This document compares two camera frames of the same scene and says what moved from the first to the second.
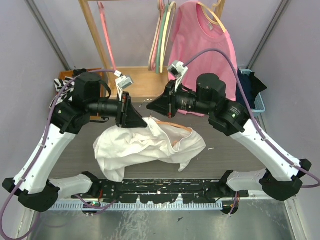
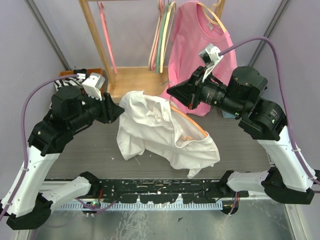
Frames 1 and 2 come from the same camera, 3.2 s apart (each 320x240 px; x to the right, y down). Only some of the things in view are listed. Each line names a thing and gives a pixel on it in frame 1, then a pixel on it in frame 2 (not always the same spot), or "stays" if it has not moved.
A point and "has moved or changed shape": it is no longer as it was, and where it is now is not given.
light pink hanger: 162,7 stays
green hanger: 157,70 stays
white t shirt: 163,140 has moved or changed shape
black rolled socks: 77,72 stays
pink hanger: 109,35 stays
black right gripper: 166,103 → 189,92
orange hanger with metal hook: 173,125 → 199,128
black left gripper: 133,118 → 110,111
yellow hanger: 163,57 stays
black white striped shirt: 59,84 stays
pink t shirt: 194,31 stays
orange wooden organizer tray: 69,73 stays
